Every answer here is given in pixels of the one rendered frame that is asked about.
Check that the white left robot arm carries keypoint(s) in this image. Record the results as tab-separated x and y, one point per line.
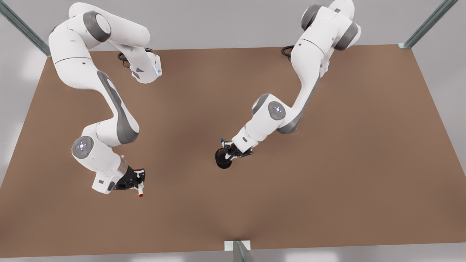
309	62

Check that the black mesh pen holder cup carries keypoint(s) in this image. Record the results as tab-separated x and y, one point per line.
222	159

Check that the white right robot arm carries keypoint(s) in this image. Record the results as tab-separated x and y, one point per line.
81	65

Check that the white pen with blue tip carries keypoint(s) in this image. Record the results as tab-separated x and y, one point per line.
224	147

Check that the silver frame post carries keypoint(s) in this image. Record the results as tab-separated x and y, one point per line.
25	28
426	25
241	251

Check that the white pen with red tip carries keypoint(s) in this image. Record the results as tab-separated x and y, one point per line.
139	188

